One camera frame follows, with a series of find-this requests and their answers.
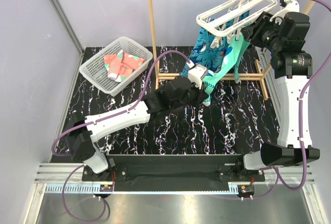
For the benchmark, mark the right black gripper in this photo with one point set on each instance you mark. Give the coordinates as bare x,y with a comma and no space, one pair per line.
253,30

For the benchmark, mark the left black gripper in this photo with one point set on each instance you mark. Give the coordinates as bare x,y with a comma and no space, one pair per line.
201,95

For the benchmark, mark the mint green sock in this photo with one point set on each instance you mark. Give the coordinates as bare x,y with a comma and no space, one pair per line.
235,50
236,73

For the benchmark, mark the pink sock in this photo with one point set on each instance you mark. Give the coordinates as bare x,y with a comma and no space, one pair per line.
129,63
113,63

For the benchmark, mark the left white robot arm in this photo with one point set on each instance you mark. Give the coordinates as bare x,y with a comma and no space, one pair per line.
83,132

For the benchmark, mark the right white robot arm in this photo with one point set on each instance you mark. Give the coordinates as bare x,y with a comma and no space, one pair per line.
284,37

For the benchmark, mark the white clip hanger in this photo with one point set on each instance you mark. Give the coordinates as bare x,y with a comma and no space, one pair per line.
228,18

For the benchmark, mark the blue shark pattern shorts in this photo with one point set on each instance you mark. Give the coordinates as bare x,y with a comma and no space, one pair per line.
203,54

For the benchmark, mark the white plastic basket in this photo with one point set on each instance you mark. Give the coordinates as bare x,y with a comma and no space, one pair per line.
95,72

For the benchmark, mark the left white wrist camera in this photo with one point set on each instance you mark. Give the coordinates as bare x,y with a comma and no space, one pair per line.
196,73

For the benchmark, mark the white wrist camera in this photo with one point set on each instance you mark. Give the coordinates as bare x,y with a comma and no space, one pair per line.
196,73
286,6

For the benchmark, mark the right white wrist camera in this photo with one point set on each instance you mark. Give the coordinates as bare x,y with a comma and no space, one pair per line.
286,6

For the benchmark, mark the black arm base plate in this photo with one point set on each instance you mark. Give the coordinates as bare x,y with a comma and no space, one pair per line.
174,173

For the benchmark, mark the aluminium frame post left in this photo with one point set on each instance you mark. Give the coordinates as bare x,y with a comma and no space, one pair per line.
67,26

